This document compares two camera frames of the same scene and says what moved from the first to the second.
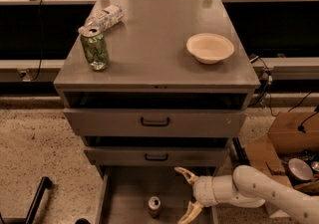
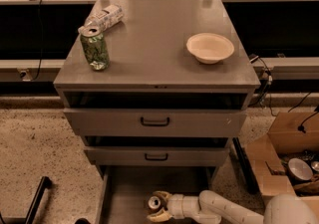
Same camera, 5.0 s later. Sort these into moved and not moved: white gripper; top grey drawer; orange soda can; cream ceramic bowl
Moved: white gripper
Not moved: orange soda can; cream ceramic bowl; top grey drawer
